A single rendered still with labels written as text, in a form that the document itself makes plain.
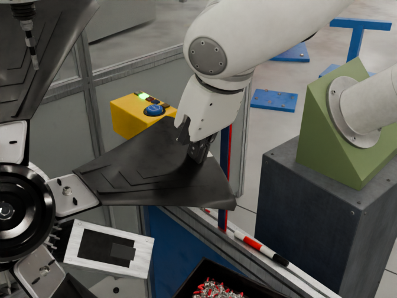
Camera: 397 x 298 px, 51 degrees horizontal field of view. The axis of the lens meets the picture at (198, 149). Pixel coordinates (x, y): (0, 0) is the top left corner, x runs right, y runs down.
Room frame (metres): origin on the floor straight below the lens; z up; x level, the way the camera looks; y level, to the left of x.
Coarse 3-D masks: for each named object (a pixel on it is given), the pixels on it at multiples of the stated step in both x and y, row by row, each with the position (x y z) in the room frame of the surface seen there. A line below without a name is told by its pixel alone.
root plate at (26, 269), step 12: (36, 252) 0.40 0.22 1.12; (48, 252) 0.41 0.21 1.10; (24, 264) 0.36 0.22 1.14; (36, 264) 0.38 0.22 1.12; (24, 276) 0.34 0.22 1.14; (36, 276) 0.36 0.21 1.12; (48, 276) 0.37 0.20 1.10; (60, 276) 0.39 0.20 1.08; (36, 288) 0.34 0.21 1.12; (48, 288) 0.35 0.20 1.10
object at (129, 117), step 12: (132, 96) 0.98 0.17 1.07; (120, 108) 0.92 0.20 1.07; (132, 108) 0.92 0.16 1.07; (144, 108) 0.92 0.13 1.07; (168, 108) 0.92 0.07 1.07; (120, 120) 0.92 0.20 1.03; (132, 120) 0.88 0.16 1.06; (144, 120) 0.86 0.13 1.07; (156, 120) 0.86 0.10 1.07; (120, 132) 0.93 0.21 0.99; (132, 132) 0.89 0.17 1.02
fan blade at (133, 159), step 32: (160, 128) 0.65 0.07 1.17; (96, 160) 0.55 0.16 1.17; (128, 160) 0.55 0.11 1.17; (160, 160) 0.56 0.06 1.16; (192, 160) 0.58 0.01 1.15; (96, 192) 0.46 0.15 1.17; (128, 192) 0.47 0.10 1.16; (160, 192) 0.49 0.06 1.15; (192, 192) 0.51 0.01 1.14; (224, 192) 0.53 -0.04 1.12
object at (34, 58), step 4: (28, 32) 0.47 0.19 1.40; (28, 36) 0.47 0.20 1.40; (32, 36) 0.47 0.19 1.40; (28, 40) 0.47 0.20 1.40; (32, 40) 0.47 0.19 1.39; (28, 44) 0.47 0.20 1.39; (32, 44) 0.47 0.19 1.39; (32, 48) 0.47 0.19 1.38; (32, 52) 0.47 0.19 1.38; (32, 56) 0.47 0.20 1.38; (36, 56) 0.47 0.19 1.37; (32, 60) 0.47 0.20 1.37; (36, 60) 0.47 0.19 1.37; (36, 64) 0.47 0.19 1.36; (36, 68) 0.47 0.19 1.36
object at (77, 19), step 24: (48, 0) 0.65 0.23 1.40; (72, 0) 0.65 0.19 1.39; (0, 24) 0.62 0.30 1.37; (48, 24) 0.61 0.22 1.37; (72, 24) 0.61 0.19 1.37; (0, 48) 0.58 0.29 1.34; (24, 48) 0.57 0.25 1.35; (48, 48) 0.58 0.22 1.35; (0, 72) 0.55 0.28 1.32; (24, 72) 0.54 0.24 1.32; (48, 72) 0.54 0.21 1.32; (0, 96) 0.52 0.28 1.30; (24, 96) 0.51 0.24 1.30; (0, 120) 0.49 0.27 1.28
